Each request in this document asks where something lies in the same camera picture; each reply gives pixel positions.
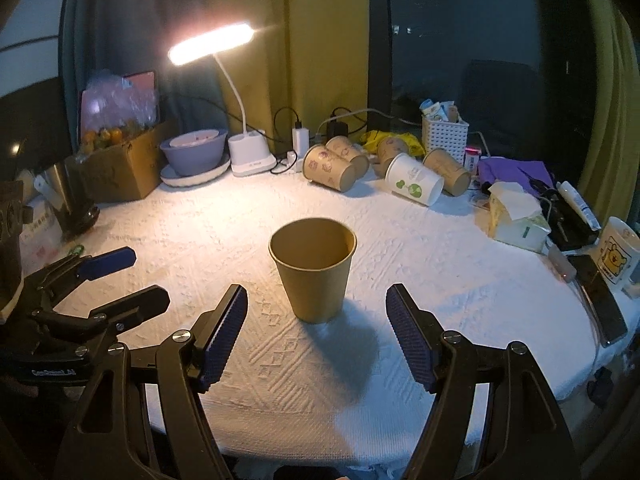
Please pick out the pile of oranges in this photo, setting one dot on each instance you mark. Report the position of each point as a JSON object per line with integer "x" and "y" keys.
{"x": 102, "y": 137}

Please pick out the white plate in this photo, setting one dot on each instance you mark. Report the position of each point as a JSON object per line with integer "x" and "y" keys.
{"x": 200, "y": 180}

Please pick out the plain brown paper cup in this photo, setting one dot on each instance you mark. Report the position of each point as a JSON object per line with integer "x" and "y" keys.
{"x": 314, "y": 285}

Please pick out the tubes in basket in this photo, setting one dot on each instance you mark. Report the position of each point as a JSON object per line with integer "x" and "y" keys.
{"x": 440, "y": 110}

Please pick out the brown printed paper cup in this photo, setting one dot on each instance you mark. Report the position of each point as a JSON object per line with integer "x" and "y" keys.
{"x": 450, "y": 170}
{"x": 350, "y": 152}
{"x": 327, "y": 170}
{"x": 392, "y": 152}

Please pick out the yellow plastic bag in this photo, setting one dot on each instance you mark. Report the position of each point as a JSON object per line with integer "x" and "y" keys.
{"x": 380, "y": 139}

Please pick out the purple cloth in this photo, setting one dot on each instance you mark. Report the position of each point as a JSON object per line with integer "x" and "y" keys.
{"x": 515, "y": 170}

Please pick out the black power adapter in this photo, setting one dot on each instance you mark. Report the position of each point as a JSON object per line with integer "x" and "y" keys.
{"x": 336, "y": 130}

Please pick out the white plastic basket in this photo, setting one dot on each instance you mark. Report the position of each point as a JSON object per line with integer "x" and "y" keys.
{"x": 445, "y": 140}

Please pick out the clear plastic bag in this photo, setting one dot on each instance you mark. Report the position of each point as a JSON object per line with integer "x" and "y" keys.
{"x": 107, "y": 97}

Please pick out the steel pot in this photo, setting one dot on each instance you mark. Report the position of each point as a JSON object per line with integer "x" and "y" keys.
{"x": 65, "y": 195}

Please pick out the white textured tablecloth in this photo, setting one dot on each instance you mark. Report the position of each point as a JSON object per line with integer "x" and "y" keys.
{"x": 210, "y": 240}

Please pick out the small pink white box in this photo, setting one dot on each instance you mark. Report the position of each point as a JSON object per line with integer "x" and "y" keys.
{"x": 472, "y": 159}

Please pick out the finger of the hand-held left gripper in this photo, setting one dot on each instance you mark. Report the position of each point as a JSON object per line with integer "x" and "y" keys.
{"x": 135, "y": 302}
{"x": 107, "y": 262}

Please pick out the white bear mug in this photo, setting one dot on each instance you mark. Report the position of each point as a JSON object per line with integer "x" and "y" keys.
{"x": 617, "y": 255}

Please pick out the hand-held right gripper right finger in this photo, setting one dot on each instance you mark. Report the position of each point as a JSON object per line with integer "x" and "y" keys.
{"x": 411, "y": 345}

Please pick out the white green printed paper cup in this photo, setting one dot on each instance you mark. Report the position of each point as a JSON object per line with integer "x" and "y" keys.
{"x": 415, "y": 180}

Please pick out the yellow curtain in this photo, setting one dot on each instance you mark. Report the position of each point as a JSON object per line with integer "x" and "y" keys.
{"x": 325, "y": 50}
{"x": 610, "y": 85}

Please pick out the white charger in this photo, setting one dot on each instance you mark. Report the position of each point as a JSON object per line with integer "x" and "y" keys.
{"x": 300, "y": 142}

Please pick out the black pouch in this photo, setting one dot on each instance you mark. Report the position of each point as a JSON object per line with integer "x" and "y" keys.
{"x": 570, "y": 225}

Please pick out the white tube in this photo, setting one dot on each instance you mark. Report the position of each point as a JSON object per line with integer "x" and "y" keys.
{"x": 580, "y": 205}

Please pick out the white desk lamp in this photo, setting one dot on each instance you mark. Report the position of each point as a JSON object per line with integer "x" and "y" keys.
{"x": 250, "y": 157}

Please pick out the purple bowl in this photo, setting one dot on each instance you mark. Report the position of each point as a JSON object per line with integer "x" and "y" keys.
{"x": 192, "y": 157}

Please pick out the dark blue curtain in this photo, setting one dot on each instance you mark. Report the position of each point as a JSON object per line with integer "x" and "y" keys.
{"x": 130, "y": 20}

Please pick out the tissue pack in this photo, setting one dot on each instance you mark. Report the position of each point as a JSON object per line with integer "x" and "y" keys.
{"x": 515, "y": 215}

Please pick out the black smartphone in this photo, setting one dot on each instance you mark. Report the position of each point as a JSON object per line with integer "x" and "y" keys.
{"x": 600, "y": 300}

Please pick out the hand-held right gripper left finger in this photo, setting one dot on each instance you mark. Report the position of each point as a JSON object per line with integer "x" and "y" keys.
{"x": 224, "y": 345}

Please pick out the white printed packet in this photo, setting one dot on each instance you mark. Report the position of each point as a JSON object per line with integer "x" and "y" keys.
{"x": 42, "y": 247}

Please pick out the cardboard box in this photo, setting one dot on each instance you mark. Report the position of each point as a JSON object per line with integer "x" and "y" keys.
{"x": 120, "y": 172}

